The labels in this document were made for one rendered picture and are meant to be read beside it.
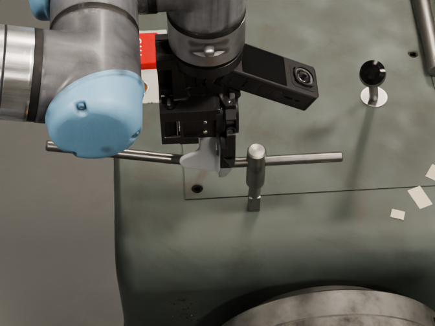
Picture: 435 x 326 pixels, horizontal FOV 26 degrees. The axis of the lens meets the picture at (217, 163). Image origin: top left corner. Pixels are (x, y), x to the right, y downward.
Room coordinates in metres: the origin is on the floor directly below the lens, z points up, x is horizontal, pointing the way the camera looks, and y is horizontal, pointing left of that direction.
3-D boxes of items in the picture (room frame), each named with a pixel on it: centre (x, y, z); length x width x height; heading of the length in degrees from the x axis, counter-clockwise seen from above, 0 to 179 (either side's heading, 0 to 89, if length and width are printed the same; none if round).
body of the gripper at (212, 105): (0.64, 0.02, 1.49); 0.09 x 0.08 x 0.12; 94
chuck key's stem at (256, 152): (0.64, -0.04, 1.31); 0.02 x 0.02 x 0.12
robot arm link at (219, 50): (0.64, 0.01, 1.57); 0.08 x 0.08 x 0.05
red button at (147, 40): (0.90, 0.11, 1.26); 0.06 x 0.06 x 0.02; 4
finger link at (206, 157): (0.62, 0.01, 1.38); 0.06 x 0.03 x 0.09; 94
